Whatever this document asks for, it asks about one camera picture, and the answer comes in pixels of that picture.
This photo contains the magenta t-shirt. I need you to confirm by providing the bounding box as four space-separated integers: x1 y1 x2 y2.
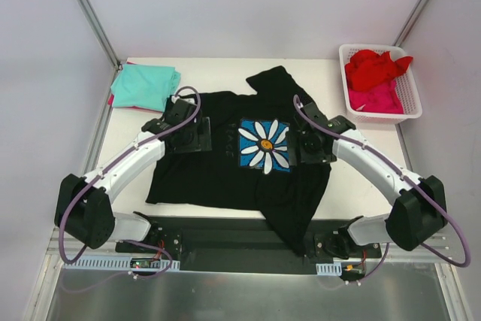
348 80 404 114

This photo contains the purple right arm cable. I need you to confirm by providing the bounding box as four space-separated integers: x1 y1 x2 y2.
292 95 471 277

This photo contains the aluminium frame post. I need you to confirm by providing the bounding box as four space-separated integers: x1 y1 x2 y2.
77 0 121 70
389 0 431 48

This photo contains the red t-shirt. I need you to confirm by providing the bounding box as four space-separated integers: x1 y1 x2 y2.
344 50 413 92

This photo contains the black t-shirt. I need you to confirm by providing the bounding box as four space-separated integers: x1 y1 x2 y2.
146 66 331 256

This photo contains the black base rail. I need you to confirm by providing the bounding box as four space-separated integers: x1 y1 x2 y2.
71 214 414 275

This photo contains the right aluminium frame post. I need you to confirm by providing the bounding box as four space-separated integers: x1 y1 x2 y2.
389 0 431 48

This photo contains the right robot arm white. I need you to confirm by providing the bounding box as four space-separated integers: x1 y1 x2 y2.
287 103 447 259

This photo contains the left aluminium frame post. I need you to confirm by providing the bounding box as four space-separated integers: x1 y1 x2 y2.
77 0 121 70

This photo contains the folded teal t-shirt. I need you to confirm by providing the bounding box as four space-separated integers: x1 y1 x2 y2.
110 63 181 113

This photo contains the white plastic basket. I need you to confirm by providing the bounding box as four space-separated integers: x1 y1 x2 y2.
339 44 422 124

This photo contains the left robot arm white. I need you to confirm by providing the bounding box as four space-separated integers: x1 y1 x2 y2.
54 93 211 253

